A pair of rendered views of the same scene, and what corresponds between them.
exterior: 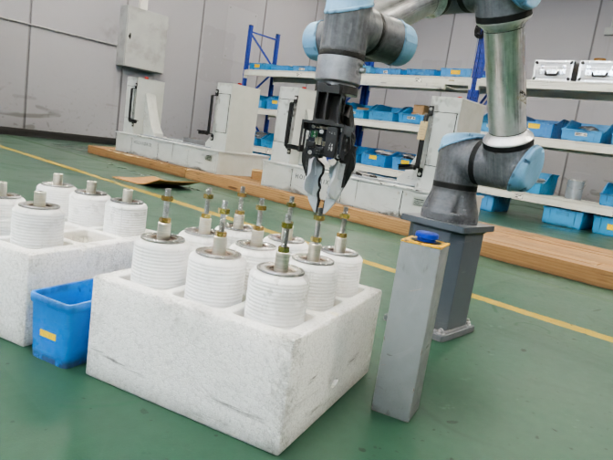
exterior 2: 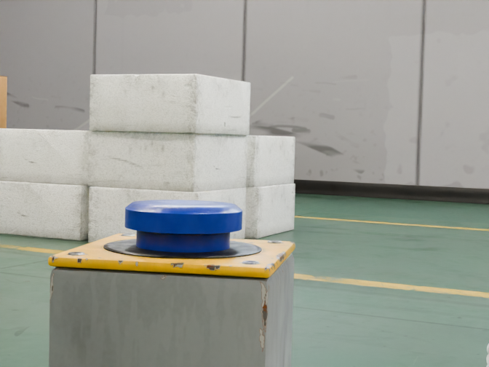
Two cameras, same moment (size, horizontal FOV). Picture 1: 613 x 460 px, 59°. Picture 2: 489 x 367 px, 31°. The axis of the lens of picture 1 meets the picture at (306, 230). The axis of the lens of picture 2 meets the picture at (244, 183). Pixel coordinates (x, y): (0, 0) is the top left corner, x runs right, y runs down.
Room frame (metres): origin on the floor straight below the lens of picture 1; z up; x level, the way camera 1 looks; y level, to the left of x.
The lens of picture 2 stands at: (1.23, -0.27, 0.35)
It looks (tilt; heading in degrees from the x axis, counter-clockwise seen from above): 3 degrees down; 164
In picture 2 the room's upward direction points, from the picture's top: 2 degrees clockwise
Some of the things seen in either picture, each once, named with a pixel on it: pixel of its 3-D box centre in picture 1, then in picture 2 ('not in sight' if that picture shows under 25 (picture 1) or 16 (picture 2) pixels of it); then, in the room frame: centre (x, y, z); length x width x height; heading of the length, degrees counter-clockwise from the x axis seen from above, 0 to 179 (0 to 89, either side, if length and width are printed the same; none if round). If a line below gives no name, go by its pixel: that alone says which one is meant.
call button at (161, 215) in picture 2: (426, 237); (183, 232); (0.93, -0.21, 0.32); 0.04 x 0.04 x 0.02
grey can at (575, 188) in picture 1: (575, 190); not in sight; (5.24, -2.46, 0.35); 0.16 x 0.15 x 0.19; 49
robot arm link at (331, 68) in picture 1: (340, 73); not in sight; (0.92, -0.02, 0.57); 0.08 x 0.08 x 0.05
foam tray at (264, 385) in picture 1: (244, 329); not in sight; (0.99, 0.09, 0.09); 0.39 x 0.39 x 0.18; 65
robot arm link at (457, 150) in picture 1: (462, 158); not in sight; (1.46, -0.38, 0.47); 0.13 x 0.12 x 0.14; 45
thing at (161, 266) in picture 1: (158, 288); not in sight; (0.93, 0.24, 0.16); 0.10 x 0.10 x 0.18
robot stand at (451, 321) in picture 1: (438, 273); not in sight; (1.47, -0.37, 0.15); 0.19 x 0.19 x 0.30; 49
